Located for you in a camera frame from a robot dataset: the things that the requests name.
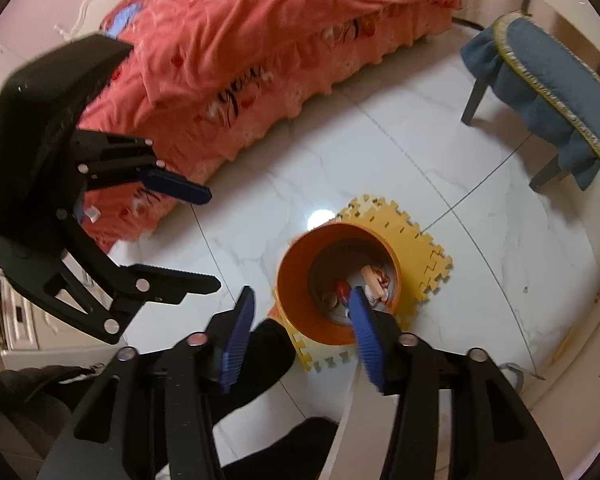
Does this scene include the white drawer cabinet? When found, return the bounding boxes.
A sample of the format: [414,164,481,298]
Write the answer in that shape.
[0,270,56,356]

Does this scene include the person's dark trousers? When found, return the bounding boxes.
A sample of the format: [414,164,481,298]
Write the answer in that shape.
[0,317,341,480]

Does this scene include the blue seat cushion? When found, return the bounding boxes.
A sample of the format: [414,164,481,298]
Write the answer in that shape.
[461,11,600,191]

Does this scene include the pink printed bedspread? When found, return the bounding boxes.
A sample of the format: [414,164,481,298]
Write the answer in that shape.
[75,0,463,253]

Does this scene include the orange round bin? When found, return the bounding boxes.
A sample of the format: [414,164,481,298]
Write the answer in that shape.
[276,223,403,346]

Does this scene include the beige printed wrapper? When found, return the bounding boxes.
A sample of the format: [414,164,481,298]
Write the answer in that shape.
[362,266,396,306]

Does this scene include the white backed chair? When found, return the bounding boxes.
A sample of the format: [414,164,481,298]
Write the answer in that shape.
[461,0,600,192]

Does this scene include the grey slipper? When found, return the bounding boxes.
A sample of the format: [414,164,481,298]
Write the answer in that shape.
[497,362,526,391]

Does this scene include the yellow foam puzzle mat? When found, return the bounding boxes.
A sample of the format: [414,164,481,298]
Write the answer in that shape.
[267,194,453,373]

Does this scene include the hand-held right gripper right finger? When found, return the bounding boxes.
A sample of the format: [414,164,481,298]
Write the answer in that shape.
[347,286,561,480]

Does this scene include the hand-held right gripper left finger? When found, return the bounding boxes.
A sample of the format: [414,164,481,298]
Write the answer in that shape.
[37,286,256,480]

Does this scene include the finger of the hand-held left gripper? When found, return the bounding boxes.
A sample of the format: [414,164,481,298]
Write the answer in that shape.
[72,129,212,207]
[27,222,222,346]

